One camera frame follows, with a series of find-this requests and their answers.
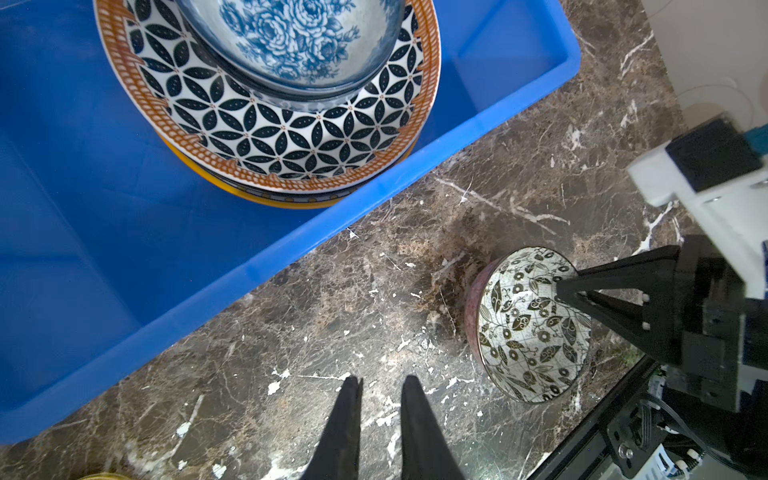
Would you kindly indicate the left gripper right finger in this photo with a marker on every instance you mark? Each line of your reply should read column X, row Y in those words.
column 425, row 453

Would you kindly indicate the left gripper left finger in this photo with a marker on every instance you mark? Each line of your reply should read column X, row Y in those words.
column 338, row 451

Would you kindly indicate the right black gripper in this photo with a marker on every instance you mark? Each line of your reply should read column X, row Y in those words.
column 694, row 319

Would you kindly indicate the brown leaf pattern bowl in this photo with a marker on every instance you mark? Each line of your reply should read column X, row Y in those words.
column 531, row 344

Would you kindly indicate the yellow rimmed polka dot plate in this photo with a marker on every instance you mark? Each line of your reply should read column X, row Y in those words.
column 207, row 174

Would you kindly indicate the geometric pattern brown rimmed plate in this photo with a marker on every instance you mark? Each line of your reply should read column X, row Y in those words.
column 214, row 120

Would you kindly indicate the black striped white plate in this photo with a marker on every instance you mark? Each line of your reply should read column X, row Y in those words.
column 288, row 193

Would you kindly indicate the blue plastic bin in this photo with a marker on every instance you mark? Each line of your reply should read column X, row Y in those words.
column 112, row 249

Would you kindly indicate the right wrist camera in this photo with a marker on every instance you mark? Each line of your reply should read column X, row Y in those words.
column 719, row 174

